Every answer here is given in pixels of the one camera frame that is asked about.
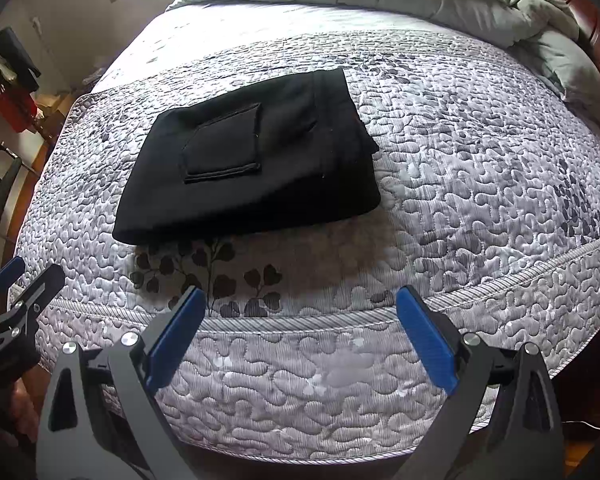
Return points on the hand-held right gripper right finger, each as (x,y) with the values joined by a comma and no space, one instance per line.
(425,335)

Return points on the grey comforter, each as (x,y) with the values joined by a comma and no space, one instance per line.
(430,5)

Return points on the grey quilted bed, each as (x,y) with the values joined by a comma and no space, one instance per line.
(430,210)

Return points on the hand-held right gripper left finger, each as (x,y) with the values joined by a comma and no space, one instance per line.
(180,330)

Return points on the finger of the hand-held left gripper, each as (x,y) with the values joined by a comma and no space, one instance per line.
(40,287)
(5,274)

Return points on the brown wooden headboard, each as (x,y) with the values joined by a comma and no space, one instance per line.
(595,35)

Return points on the cardboard box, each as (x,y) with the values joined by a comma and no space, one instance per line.
(55,102)

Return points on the red garment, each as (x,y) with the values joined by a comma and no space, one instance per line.
(15,110)

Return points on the black pants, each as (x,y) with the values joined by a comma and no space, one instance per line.
(280,160)

